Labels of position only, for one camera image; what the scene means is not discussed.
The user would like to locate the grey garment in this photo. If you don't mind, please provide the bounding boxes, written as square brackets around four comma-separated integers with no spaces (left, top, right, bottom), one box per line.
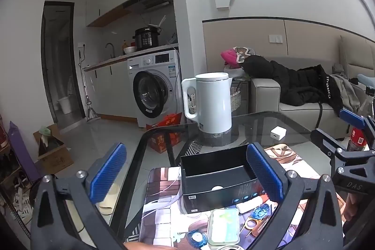
[330,74,364,116]

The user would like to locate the flat mop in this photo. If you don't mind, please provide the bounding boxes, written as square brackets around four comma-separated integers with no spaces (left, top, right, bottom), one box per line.
[78,50,101,122]

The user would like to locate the red drink bottle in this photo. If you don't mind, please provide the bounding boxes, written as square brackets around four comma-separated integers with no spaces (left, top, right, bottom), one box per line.
[347,126,370,151]

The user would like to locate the beige slipper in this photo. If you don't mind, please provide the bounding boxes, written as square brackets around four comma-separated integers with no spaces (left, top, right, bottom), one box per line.
[98,182,121,216]

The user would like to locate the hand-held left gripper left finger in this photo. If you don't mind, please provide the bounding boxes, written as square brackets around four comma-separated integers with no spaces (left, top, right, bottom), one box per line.
[31,142,127,250]

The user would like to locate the pale green lidded container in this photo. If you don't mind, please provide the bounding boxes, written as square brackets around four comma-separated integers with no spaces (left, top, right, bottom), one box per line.
[207,208,241,246]

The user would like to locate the wicker basket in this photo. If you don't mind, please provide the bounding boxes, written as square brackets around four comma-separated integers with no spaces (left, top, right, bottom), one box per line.
[187,87,241,119]

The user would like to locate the pink knit hat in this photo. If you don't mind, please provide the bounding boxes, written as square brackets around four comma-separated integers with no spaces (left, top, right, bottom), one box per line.
[221,49,245,67]

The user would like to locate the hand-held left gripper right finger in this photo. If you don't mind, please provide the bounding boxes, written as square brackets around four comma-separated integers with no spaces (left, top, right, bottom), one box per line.
[246,142,343,250]

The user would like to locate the blue round glass piece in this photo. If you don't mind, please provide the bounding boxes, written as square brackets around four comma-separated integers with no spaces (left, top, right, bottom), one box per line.
[187,231,208,248]

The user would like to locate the cardboard box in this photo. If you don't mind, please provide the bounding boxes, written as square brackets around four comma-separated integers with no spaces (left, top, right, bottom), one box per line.
[33,123,74,178]

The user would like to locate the shoe rack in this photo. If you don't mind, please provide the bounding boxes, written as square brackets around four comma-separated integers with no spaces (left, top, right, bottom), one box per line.
[0,115,36,228]

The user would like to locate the white charger adapter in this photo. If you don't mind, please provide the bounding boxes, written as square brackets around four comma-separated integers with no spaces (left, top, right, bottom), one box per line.
[270,126,287,141]

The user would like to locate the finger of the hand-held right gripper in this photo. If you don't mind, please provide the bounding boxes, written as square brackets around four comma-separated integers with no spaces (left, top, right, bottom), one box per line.
[339,108,375,137]
[310,128,375,198]

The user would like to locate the black framed glass door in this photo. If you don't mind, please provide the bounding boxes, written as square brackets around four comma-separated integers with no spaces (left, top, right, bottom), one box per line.
[41,1,86,125]

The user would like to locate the black box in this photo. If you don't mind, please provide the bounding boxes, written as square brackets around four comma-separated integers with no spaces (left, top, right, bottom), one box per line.
[179,144,262,214]

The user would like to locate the beige sofa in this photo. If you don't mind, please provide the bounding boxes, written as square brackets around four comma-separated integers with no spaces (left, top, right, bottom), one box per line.
[248,33,375,140]

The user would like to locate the white electric kettle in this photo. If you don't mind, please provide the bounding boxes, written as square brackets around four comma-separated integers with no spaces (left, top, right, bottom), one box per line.
[181,72,234,135]

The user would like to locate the white bucket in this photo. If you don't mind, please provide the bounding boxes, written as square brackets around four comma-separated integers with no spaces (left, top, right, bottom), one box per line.
[58,95,72,115]

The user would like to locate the black jacket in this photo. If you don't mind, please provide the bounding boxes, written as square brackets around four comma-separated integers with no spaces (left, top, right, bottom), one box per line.
[241,55,344,116]

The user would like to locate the printed table mat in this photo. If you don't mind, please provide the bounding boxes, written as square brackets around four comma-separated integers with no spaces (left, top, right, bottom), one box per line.
[139,143,347,250]

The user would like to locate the grey kettle base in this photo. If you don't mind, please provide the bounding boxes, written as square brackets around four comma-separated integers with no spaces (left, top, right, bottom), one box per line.
[199,128,235,147]

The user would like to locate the person's right hand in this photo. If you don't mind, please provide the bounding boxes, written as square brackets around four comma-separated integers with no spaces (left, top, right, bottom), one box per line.
[346,193,357,222]

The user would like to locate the gold scissors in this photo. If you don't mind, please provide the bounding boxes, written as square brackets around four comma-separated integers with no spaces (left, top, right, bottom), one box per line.
[243,216,270,236]

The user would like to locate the purple yoga mat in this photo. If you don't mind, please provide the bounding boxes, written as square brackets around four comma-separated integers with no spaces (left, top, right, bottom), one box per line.
[7,121,41,184]

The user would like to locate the white kitchen counter cabinet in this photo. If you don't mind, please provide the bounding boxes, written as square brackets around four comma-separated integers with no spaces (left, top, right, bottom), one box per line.
[83,43,180,122]

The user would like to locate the white plastic bag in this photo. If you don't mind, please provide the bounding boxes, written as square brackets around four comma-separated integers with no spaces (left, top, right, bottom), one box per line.
[224,64,250,81]

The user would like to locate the black pressure cooker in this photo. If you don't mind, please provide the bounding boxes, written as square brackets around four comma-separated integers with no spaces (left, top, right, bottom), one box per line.
[133,27,162,52]

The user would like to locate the patterned cap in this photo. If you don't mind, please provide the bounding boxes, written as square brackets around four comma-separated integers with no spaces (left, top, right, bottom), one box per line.
[233,46,257,62]

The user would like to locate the white washing machine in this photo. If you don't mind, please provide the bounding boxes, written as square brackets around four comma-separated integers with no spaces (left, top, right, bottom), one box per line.
[127,49,181,128]

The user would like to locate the red gift box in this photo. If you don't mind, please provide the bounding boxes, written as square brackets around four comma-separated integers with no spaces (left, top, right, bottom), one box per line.
[146,113,184,154]

